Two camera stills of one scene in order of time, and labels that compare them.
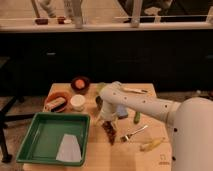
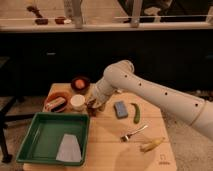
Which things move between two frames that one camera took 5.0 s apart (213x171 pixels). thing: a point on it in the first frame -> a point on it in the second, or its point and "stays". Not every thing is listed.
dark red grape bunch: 110,131 -> 91,110
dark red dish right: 61,19 stays
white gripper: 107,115 -> 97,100
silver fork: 125,138 stays
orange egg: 79,84 stays
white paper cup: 77,102 stays
